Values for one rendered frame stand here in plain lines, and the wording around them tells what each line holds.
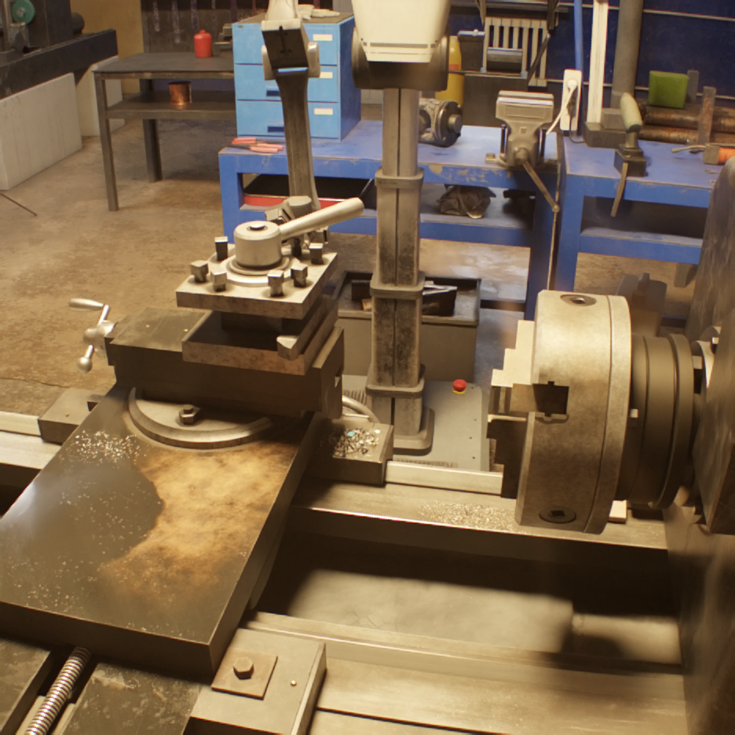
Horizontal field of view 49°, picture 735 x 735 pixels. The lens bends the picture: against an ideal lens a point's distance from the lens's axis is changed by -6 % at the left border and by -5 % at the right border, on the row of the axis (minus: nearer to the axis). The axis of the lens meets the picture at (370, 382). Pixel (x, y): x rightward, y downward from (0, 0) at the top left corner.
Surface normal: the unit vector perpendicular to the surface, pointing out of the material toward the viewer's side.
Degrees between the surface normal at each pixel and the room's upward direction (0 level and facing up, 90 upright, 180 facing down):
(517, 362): 24
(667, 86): 93
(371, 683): 0
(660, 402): 47
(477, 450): 0
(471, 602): 19
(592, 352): 33
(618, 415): 58
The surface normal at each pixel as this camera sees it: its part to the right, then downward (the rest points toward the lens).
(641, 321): -0.40, 0.47
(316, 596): 0.04, -0.78
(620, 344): -0.08, -0.54
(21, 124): 0.98, 0.10
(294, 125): -0.08, 0.50
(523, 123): -0.17, 0.09
